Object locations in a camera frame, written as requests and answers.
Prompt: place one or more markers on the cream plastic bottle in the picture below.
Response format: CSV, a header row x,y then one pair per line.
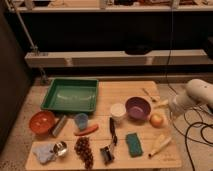
x,y
161,142

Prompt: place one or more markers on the white cup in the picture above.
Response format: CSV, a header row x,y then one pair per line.
x,y
118,111

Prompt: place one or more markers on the white lower shelf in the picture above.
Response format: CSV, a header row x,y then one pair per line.
x,y
116,58

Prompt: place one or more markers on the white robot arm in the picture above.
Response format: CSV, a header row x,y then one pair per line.
x,y
197,92

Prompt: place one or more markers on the green plastic tray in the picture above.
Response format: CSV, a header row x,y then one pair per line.
x,y
71,96

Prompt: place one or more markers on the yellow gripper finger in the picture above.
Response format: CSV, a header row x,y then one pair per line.
x,y
161,104

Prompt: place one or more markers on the small blue cup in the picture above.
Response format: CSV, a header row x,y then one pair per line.
x,y
81,120

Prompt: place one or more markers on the green sponge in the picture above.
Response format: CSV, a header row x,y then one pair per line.
x,y
134,145

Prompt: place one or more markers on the bunch of dark grapes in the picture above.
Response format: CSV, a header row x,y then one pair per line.
x,y
83,150

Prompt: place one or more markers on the red bowl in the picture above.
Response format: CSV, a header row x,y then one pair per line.
x,y
42,122

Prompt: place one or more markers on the metal measuring cup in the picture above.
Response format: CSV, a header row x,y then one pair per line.
x,y
60,149

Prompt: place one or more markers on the black handled brush tool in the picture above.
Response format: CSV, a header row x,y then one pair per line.
x,y
107,152

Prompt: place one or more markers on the purple bowl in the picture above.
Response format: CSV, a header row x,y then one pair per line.
x,y
138,108

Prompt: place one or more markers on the orange carrot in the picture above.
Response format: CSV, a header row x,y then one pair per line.
x,y
87,131

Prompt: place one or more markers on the blue cloth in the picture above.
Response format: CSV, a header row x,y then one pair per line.
x,y
44,153

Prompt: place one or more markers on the metal diagonal pole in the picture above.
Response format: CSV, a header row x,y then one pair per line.
x,y
43,76

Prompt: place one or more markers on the white shelf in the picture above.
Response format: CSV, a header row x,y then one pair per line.
x,y
116,58
108,6

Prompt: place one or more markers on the white upper shelf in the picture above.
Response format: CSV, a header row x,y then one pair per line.
x,y
108,6

